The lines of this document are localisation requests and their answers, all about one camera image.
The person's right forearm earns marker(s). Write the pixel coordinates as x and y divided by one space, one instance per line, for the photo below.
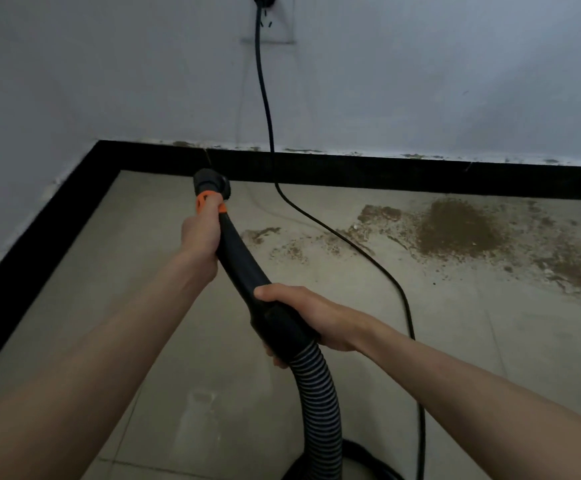
485 409

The black baseboard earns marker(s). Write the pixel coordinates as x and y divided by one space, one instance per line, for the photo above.
370 172

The white wall socket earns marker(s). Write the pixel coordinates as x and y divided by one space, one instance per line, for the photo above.
280 24

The person's right hand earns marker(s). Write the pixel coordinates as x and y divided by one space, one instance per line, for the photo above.
320 314

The person's left hand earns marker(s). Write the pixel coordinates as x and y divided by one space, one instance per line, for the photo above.
200 239

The brown dirt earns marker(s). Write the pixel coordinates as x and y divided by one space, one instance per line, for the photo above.
460 229

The person's left forearm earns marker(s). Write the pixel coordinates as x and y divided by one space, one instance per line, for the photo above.
70 379

